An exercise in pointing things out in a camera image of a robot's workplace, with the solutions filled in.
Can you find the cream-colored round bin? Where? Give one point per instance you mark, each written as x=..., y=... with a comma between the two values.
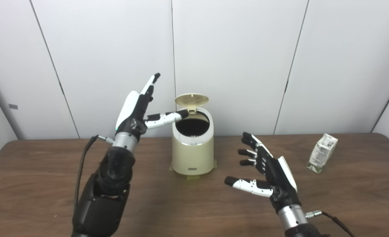
x=192, y=154

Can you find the cream round bin lid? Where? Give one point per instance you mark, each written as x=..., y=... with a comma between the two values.
x=192, y=99

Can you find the small grey wall label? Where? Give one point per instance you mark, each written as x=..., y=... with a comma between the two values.
x=13, y=106

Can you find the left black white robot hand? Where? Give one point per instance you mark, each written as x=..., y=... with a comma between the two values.
x=131, y=112

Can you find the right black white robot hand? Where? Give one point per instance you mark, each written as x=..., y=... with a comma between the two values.
x=280, y=184

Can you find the white green milk carton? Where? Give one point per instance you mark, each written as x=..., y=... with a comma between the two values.
x=322, y=153

